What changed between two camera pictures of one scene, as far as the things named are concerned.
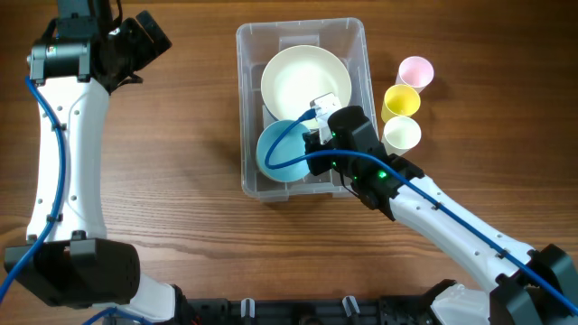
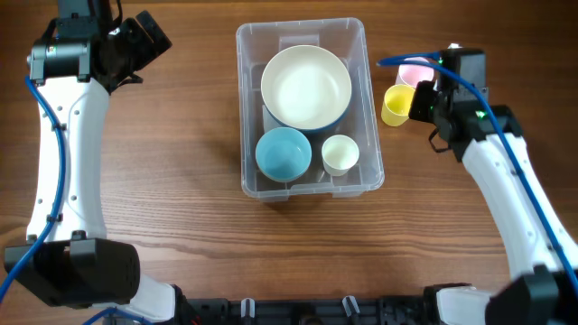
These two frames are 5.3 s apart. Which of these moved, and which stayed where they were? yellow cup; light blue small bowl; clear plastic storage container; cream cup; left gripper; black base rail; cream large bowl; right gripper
Moved: cream cup; right gripper
Stayed: left gripper; cream large bowl; yellow cup; light blue small bowl; clear plastic storage container; black base rail
